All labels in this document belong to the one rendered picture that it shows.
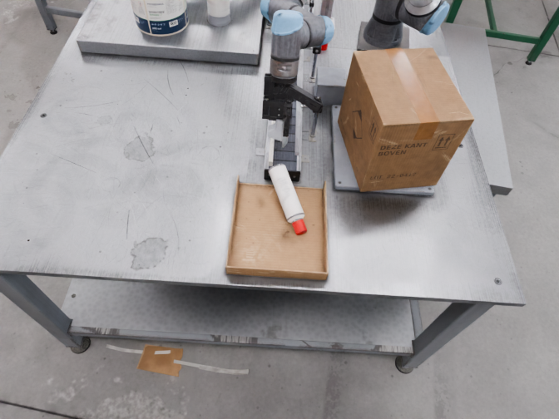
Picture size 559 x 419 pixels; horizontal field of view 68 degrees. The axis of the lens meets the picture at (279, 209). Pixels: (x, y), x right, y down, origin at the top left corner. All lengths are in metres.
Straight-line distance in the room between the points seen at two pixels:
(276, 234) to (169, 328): 0.72
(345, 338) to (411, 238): 0.62
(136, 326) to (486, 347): 1.50
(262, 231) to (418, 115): 0.50
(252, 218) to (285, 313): 0.63
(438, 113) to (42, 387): 1.75
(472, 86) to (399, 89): 0.66
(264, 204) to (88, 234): 0.49
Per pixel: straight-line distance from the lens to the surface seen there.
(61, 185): 1.37
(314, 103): 1.17
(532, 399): 2.18
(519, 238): 2.54
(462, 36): 2.06
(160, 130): 1.44
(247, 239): 1.14
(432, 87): 1.22
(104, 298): 1.83
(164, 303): 1.76
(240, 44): 1.69
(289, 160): 1.26
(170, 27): 1.74
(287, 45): 1.11
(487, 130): 1.64
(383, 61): 1.26
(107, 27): 1.84
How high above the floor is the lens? 1.82
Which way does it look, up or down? 55 degrees down
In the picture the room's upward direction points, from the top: 6 degrees clockwise
